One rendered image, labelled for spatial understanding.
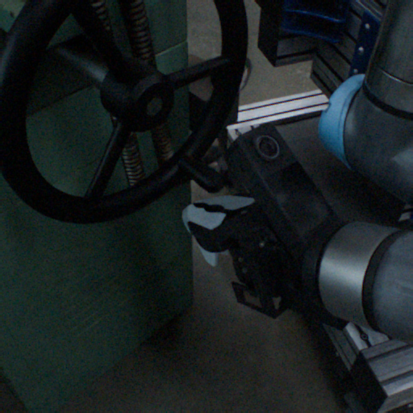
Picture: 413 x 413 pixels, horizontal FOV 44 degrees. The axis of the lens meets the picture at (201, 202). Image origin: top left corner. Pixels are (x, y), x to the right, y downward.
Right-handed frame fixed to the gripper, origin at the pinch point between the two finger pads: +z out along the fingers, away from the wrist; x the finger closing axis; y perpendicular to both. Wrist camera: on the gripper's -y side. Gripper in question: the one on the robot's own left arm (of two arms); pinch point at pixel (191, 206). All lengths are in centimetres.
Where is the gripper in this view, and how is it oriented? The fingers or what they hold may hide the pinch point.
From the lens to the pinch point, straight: 55.1
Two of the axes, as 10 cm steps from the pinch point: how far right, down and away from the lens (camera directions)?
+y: 3.0, 8.8, 3.6
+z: -5.8, -1.3, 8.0
